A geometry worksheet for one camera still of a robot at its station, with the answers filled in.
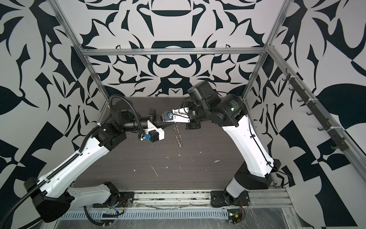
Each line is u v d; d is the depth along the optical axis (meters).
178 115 0.45
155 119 0.55
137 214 0.71
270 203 0.74
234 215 0.71
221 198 0.74
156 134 0.47
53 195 0.39
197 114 0.46
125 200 0.72
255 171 0.40
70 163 0.42
